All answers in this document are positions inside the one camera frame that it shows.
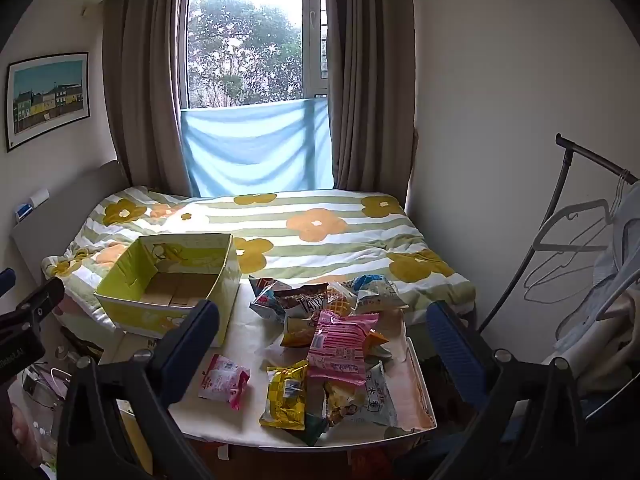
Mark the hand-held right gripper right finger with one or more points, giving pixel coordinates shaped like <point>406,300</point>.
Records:
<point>452,347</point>

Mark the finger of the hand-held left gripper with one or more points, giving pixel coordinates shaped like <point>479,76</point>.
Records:
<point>6,280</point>
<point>37,305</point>

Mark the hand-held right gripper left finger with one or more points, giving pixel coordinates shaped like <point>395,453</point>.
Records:
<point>192,340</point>

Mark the white pink snack packet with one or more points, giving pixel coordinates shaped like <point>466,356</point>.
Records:
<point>223,380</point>

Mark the orange snack packet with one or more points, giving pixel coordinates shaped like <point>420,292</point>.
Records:
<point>378,342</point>

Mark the green cardboard box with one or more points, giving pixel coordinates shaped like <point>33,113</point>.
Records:
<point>220,270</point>

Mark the red blue white snack packet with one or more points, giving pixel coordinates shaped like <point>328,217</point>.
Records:
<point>264,300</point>

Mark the white snack packet black print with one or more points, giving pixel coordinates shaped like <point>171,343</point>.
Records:
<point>374,400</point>

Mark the yellow chips packet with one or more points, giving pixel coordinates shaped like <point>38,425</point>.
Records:
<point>296,334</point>

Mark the yellow checkered snack packet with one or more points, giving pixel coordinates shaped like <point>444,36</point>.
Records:
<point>285,395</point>

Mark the pink striped snack packet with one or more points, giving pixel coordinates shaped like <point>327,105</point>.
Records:
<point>342,347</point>

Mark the brown snack packet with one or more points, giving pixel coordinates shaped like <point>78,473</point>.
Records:
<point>305,302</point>

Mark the waffle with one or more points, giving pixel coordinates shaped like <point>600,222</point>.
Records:
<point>341,301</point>

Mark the pale yellow snack packet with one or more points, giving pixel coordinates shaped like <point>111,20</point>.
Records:
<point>340,400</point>

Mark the dark green snack bar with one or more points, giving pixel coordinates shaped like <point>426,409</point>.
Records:
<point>312,429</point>

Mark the white floral table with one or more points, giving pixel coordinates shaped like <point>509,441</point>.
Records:
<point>250,340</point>

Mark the white blue box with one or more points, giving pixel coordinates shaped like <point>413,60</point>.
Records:
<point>32,205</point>

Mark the grey headboard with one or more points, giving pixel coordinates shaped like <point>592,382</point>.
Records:
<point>65,210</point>

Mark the cream garment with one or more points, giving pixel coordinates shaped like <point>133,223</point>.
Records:
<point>607,355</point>

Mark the floral striped blanket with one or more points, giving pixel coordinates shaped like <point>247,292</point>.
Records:
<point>325,255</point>

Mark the white plastic hanger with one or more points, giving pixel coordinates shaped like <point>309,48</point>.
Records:
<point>560,220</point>

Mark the metal clothes rack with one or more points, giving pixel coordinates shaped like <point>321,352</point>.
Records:
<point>552,200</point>

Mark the framed picture of houses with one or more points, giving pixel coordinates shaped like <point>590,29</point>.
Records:
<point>47,97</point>

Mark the light blue cloth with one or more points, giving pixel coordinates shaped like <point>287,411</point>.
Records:
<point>255,150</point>

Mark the pale blue garment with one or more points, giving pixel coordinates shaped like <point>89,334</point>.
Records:
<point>625,245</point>

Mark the brown curtain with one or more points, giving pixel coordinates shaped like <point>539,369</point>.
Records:
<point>370,85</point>
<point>145,85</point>

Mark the window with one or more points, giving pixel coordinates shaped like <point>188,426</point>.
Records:
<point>245,35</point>

